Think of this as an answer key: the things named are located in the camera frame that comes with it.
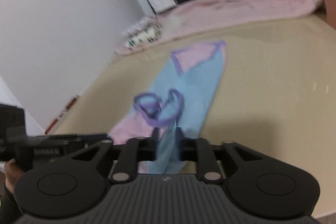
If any white floral patterned pouch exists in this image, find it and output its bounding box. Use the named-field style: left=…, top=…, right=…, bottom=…
left=122, top=15, right=163, bottom=50

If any person's left hand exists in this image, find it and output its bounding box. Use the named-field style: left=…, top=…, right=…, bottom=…
left=4, top=159, right=25, bottom=194

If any pink blanket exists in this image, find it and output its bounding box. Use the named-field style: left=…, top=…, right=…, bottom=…
left=115, top=0, right=323, bottom=56

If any red and white stick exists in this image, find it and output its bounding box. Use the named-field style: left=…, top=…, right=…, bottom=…
left=44, top=95, right=80, bottom=135

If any blue pink purple garment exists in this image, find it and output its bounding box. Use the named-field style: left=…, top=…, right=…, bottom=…
left=109, top=41, right=226, bottom=174

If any brown cardboard box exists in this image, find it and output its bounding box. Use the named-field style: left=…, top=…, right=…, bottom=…
left=325, top=0, right=335, bottom=28

